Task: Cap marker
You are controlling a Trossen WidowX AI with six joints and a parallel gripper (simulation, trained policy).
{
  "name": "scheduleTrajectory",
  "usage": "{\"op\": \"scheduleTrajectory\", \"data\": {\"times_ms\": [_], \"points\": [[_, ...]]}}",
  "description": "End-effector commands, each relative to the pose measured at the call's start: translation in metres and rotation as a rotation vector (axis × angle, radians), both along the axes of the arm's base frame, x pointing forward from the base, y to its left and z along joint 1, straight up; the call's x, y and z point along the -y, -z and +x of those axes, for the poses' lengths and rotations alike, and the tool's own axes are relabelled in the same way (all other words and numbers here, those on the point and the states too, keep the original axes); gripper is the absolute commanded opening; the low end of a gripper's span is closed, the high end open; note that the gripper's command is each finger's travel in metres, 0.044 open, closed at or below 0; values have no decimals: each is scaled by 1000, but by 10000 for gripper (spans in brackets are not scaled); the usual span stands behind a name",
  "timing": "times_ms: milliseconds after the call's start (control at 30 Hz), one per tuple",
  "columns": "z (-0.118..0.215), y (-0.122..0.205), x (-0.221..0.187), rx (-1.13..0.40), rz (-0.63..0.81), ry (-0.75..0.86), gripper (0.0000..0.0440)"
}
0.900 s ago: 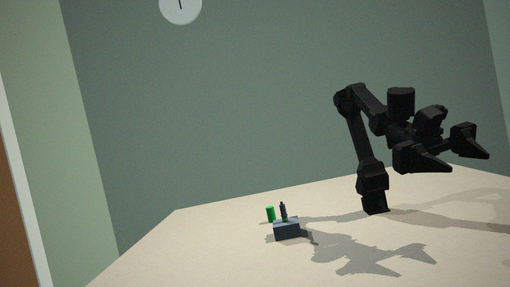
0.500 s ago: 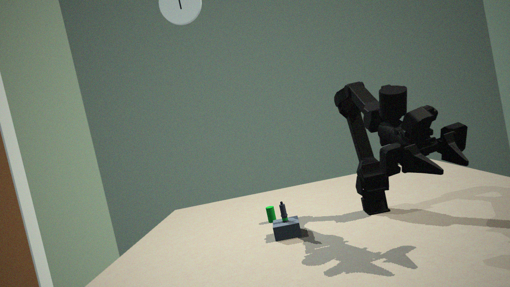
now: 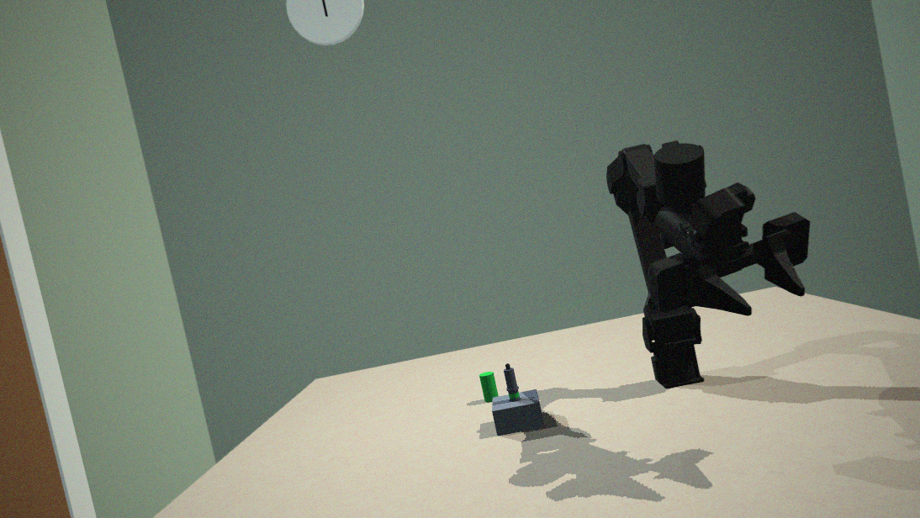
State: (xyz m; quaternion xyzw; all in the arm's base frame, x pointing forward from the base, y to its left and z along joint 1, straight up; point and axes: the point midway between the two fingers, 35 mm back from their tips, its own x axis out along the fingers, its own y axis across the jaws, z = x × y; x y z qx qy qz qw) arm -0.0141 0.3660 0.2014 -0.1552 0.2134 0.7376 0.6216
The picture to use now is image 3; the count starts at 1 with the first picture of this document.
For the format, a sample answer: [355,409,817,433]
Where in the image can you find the green translucent cylinder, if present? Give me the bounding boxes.
[479,372,499,402]

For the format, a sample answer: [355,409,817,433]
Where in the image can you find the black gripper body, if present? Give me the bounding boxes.
[648,212,810,313]

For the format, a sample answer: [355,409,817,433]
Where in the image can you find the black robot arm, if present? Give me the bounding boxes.
[606,140,755,389]

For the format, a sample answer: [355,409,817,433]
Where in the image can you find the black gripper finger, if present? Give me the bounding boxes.
[764,230,805,296]
[683,258,751,316]

